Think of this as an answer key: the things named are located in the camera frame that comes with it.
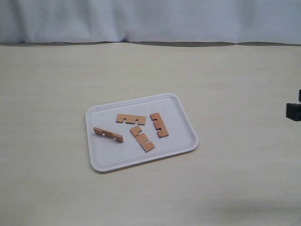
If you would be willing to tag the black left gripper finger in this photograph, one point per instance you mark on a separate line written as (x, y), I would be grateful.
(293, 111)

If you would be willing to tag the wooden notched piece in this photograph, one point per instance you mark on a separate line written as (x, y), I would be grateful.
(109, 134)
(142, 139)
(159, 125)
(131, 119)

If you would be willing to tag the white backdrop cloth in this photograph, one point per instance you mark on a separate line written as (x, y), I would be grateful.
(76, 21)

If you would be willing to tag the white plastic tray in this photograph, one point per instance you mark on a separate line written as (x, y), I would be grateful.
(106, 154)

